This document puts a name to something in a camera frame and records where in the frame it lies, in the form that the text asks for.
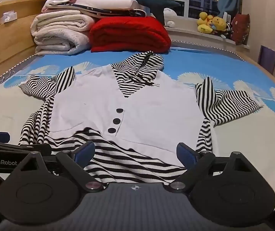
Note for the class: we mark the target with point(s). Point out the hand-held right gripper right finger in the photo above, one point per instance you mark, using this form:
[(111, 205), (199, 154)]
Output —
[(185, 154)]

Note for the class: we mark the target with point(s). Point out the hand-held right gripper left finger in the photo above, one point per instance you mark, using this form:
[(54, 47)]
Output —
[(85, 150)]

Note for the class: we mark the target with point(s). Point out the striped hoodie with white vest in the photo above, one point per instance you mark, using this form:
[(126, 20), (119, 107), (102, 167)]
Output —
[(91, 101)]

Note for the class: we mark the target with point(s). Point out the blue and white printed bedsheet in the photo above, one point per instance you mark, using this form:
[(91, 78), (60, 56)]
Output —
[(199, 62)]

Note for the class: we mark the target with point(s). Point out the white folded quilt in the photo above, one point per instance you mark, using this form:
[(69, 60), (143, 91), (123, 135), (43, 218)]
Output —
[(55, 31)]

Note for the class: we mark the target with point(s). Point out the white tissue box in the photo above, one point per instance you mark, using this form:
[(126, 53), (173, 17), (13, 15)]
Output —
[(9, 16)]

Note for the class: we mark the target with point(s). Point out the white window sill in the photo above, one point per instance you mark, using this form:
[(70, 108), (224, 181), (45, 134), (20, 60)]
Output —
[(187, 32)]

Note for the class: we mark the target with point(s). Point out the red folded blanket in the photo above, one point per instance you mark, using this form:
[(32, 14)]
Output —
[(130, 33)]

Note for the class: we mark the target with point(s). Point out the black and white striped plush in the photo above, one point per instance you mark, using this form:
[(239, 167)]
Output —
[(227, 30)]

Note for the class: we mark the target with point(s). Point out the yellow duck plush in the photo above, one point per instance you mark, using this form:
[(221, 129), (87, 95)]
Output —
[(203, 22)]

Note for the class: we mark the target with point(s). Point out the yellow bear plush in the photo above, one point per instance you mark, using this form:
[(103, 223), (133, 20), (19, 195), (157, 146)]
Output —
[(218, 24)]

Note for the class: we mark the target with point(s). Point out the brown cushion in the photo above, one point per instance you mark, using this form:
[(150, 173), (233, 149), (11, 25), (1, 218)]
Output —
[(240, 28)]

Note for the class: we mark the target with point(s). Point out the white seal plush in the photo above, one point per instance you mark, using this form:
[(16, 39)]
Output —
[(169, 16)]

